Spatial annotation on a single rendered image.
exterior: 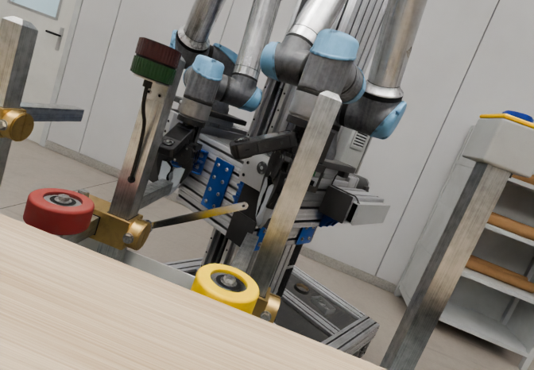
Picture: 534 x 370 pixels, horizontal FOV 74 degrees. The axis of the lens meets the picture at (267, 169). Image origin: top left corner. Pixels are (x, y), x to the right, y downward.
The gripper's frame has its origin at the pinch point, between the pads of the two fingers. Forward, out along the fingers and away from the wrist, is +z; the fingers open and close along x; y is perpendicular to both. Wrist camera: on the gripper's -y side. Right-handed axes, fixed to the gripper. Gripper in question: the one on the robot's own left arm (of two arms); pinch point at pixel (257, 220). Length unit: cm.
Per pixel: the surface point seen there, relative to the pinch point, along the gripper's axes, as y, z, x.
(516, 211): 255, -12, 156
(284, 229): 1.0, -3.2, -10.8
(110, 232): -23.6, 7.5, -2.6
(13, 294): -27.8, 1.8, -29.8
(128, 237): -20.7, 6.9, -4.4
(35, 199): -32.7, 1.2, -11.6
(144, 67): -25.3, -19.0, -7.6
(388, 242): 182, 52, 189
